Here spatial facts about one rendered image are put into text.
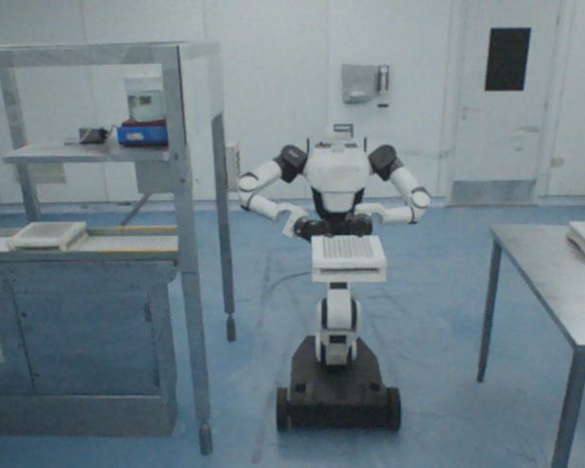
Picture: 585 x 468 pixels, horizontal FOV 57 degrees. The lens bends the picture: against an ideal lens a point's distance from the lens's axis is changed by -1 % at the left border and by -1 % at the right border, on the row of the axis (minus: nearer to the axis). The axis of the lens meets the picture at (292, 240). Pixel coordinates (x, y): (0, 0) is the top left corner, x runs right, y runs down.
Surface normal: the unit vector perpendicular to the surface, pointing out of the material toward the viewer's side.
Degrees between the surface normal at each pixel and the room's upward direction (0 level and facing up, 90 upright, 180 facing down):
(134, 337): 90
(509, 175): 90
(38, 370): 90
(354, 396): 0
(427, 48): 90
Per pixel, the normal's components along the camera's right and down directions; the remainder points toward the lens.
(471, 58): 0.00, 0.36
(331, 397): -0.02, -0.93
